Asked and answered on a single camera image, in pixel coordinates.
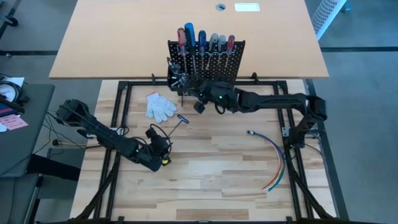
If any grey-handled screwdriver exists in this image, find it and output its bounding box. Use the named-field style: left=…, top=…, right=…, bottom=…
left=205, top=33, right=220, bottom=72
left=216, top=34, right=227, bottom=65

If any grey metal table leg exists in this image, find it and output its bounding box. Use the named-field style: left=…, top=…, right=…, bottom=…
left=23, top=174, right=44, bottom=224

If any black cable coil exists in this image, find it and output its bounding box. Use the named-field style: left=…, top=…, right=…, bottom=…
left=0, top=80, right=30, bottom=108

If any dark-handled screwdriver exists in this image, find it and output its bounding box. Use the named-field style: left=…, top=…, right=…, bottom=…
left=198, top=30, right=207, bottom=72

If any black chair caster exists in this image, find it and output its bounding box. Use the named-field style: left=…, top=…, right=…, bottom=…
left=0, top=14, right=19, bottom=28

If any shiny metal tool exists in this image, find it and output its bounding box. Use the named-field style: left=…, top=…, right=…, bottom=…
left=171, top=73, right=190, bottom=88
left=167, top=57, right=182, bottom=75

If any white desk plate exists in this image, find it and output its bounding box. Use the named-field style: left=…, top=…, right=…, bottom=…
left=234, top=2, right=261, bottom=12

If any large blue black screwdriver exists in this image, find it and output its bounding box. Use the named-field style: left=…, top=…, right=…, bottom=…
left=183, top=22, right=198, bottom=78

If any multicoloured cable bundle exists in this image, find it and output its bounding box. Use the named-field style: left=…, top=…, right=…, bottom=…
left=247, top=129, right=286, bottom=192

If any white perforated case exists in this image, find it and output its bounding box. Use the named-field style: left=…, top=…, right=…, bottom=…
left=310, top=0, right=348, bottom=40

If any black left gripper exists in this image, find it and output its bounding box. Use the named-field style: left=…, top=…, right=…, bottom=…
left=132, top=126, right=174, bottom=172

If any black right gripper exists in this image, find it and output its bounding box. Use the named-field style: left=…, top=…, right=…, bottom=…
left=193, top=80, right=237, bottom=114

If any white paper sheet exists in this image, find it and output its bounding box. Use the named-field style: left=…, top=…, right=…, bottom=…
left=0, top=77, right=25, bottom=103

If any black aluminium rig frame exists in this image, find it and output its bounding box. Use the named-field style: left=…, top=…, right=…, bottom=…
left=70, top=72, right=351, bottom=224

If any blue T-handle hex key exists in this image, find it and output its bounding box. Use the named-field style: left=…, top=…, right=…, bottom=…
left=167, top=114, right=190, bottom=139

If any black pegboard bin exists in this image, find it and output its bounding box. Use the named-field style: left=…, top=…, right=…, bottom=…
left=167, top=57, right=197, bottom=96

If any small red-handled screwdriver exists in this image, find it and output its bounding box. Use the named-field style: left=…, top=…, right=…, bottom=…
left=224, top=34, right=236, bottom=68

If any clear red-handled screwdriver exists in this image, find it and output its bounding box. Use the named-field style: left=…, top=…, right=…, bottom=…
left=176, top=27, right=189, bottom=75

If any white knit glove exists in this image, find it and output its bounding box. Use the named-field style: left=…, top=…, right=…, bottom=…
left=145, top=91, right=178, bottom=124

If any grey side table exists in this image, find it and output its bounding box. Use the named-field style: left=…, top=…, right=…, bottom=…
left=0, top=83, right=56, bottom=178

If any pink paper note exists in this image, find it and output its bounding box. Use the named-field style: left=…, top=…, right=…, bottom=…
left=0, top=114, right=29, bottom=131

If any tan wooden desk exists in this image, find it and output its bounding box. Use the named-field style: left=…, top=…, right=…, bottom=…
left=49, top=0, right=330, bottom=80

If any black metal pegboard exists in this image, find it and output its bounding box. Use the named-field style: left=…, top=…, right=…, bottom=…
left=167, top=39, right=246, bottom=108

